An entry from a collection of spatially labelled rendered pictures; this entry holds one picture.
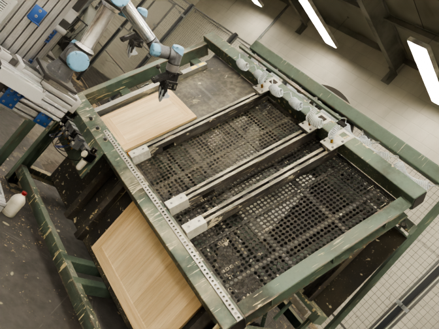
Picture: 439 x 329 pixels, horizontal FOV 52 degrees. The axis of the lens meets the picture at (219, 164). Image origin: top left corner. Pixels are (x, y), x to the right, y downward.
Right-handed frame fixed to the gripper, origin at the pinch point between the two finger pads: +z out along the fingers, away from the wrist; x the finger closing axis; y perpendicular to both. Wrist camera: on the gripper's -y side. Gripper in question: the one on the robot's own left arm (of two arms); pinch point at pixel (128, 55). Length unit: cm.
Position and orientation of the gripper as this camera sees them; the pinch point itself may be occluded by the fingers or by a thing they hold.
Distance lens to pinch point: 342.3
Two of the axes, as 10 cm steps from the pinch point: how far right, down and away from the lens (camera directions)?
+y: 8.1, 0.2, 5.8
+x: -4.8, -5.4, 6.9
